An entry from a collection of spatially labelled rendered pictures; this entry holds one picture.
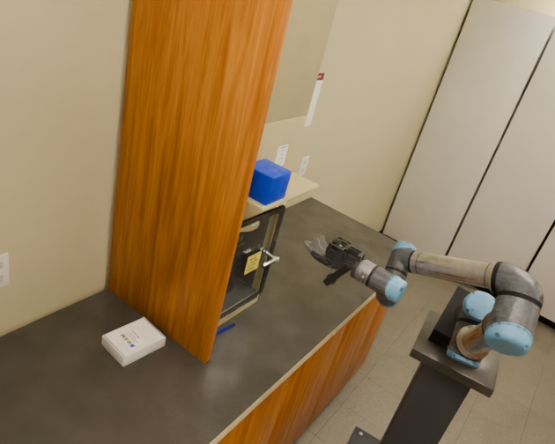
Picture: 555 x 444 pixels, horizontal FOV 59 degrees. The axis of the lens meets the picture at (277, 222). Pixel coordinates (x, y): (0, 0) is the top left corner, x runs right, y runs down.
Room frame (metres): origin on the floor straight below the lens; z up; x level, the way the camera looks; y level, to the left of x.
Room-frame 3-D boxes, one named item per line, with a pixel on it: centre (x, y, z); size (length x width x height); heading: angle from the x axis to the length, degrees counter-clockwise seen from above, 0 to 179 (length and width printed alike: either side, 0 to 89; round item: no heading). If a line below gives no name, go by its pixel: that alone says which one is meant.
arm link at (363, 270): (1.35, -0.31, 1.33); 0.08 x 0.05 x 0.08; 151
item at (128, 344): (1.18, 0.35, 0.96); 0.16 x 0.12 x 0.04; 146
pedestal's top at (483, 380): (1.64, -0.84, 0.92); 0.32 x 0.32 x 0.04; 68
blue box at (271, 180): (1.33, 0.06, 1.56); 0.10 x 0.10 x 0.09; 61
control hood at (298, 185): (1.41, 0.02, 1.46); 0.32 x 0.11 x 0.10; 151
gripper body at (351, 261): (1.39, -0.24, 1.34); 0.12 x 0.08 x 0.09; 61
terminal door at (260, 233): (1.43, 0.06, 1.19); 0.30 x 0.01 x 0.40; 150
